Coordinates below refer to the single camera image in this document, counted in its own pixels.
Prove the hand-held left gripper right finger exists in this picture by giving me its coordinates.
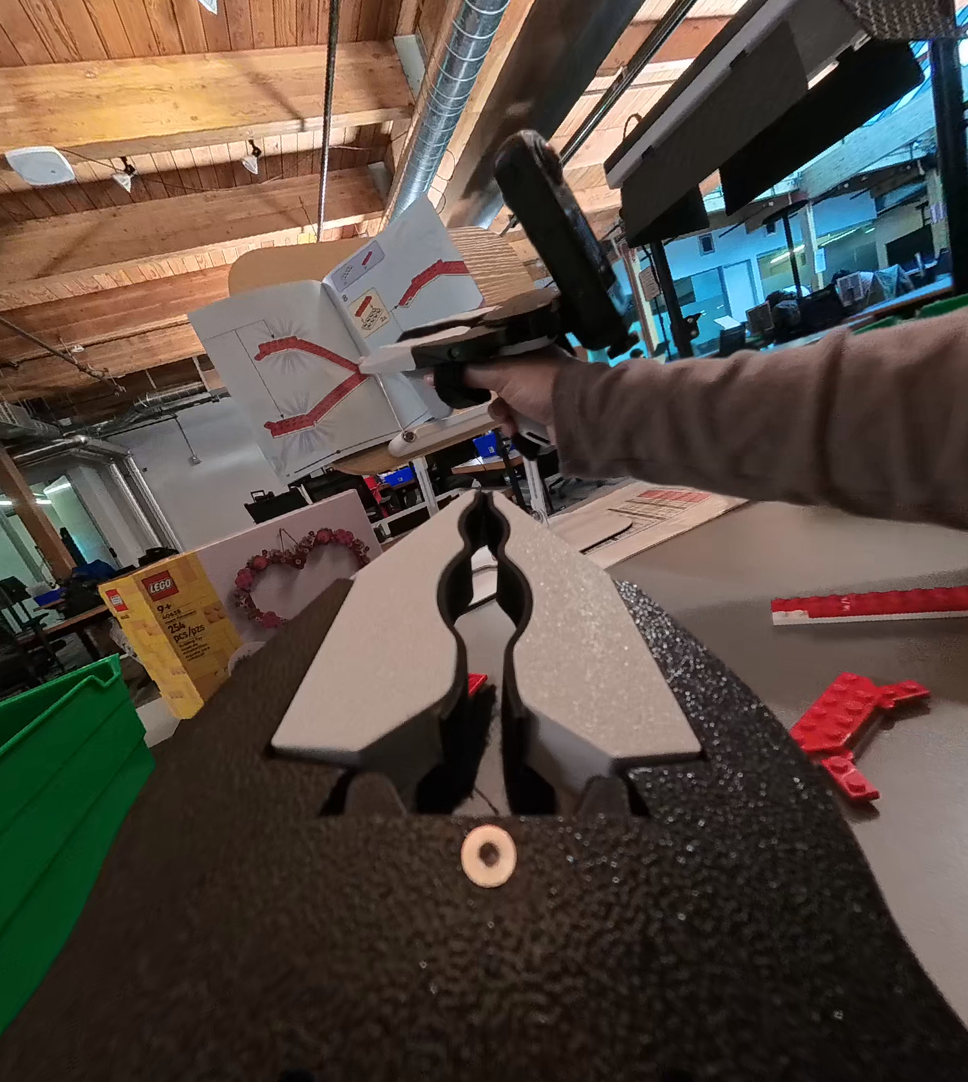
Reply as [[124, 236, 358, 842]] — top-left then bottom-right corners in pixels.
[[491, 492, 702, 814]]

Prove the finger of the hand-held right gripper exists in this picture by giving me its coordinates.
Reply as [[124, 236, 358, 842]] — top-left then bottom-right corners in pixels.
[[395, 304, 504, 346], [357, 338, 438, 376]]

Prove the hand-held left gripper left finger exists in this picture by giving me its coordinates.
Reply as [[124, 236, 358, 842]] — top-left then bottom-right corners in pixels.
[[271, 490, 498, 813]]

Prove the lego instruction booklet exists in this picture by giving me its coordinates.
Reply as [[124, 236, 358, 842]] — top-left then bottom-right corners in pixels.
[[188, 196, 487, 485]]

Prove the person's right forearm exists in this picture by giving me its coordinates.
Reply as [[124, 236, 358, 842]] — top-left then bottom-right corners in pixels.
[[550, 286, 968, 539]]

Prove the yellow lego box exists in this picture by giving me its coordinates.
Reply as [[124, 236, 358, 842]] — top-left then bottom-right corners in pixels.
[[97, 551, 245, 720]]

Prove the red lego wing assembly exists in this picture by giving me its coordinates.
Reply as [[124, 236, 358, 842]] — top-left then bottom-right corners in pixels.
[[790, 672, 932, 803]]

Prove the long red lego plate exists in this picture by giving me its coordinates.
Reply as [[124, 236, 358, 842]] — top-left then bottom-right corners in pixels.
[[770, 582, 968, 627]]

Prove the person's right hand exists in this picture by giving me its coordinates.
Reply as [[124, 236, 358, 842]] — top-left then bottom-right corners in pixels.
[[484, 355, 570, 451]]

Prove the wooden book stand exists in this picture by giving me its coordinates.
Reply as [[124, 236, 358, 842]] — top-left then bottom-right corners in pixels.
[[229, 227, 565, 478]]

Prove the white box with heart wreath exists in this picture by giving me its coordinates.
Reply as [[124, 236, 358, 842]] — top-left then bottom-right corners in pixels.
[[192, 489, 384, 652]]

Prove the cardboard sheet with printed label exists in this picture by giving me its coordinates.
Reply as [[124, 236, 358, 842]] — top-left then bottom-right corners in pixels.
[[550, 477, 749, 569]]

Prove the black hanging light panel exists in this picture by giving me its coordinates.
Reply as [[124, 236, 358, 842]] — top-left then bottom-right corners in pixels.
[[604, 0, 926, 248]]

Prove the grey conduit pipe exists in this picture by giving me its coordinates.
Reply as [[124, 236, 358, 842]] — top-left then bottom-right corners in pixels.
[[317, 0, 342, 243]]

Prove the green plastic bin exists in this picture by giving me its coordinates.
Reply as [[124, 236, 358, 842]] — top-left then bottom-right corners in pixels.
[[0, 655, 144, 783], [0, 702, 156, 1082]]

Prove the white ceiling access point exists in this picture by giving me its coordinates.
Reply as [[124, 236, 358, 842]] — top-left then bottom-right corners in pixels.
[[6, 146, 78, 186]]

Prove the silver ventilation duct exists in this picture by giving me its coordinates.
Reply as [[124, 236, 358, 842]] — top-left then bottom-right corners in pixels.
[[383, 0, 512, 223]]

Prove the wooden support post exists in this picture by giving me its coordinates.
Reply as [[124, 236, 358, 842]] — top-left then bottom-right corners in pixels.
[[0, 444, 77, 578]]

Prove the black metal post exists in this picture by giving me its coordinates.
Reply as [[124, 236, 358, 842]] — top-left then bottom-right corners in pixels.
[[930, 38, 968, 294]]

